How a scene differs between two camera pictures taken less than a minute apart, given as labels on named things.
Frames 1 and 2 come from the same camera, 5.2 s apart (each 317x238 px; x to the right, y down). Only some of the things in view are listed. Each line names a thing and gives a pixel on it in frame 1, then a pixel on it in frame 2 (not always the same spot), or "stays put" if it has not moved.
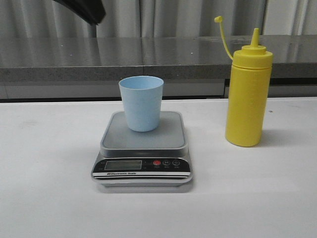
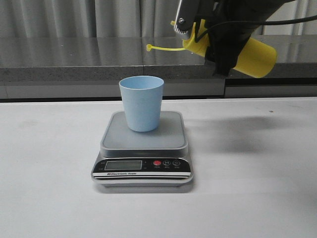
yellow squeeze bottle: (248, 91) -> (258, 59)
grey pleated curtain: (160, 18) stays put
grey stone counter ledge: (192, 67) stays put
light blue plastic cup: (141, 95) stays put
